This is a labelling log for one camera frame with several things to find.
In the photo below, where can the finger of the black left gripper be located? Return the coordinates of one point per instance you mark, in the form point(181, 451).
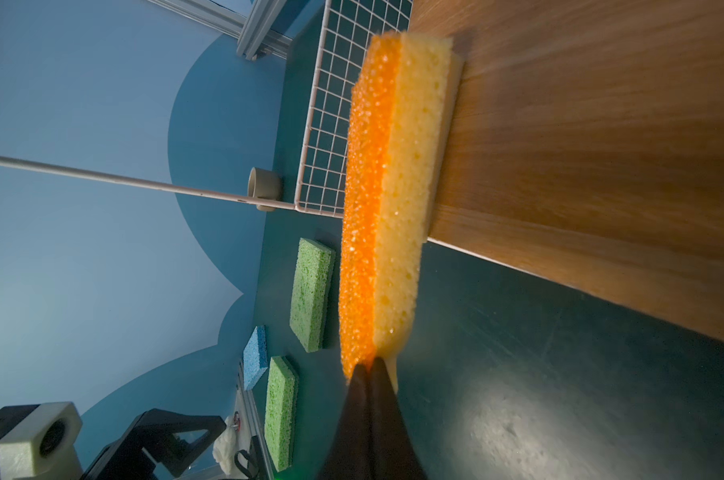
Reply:
point(156, 437)

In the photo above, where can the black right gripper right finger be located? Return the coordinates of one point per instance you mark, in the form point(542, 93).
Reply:
point(393, 455)

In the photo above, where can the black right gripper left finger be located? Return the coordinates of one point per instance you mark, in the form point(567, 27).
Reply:
point(349, 454)

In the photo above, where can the orange sponge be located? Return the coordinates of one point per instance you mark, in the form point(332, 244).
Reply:
point(401, 111)

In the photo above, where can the green sponge lower left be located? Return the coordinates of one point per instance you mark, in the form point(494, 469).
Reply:
point(280, 411)

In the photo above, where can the green sponge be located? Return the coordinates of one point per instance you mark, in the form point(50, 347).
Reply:
point(312, 280)
point(280, 411)

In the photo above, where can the blue sponge far left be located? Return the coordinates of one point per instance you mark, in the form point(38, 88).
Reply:
point(255, 358)

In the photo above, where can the green sponge upper left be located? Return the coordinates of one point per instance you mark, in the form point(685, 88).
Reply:
point(312, 280)

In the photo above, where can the beige mug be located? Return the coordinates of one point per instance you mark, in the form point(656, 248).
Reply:
point(264, 184)

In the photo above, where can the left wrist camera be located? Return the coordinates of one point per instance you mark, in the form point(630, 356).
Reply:
point(37, 441)

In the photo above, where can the white wire wooden shelf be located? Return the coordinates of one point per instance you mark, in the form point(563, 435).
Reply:
point(587, 147)

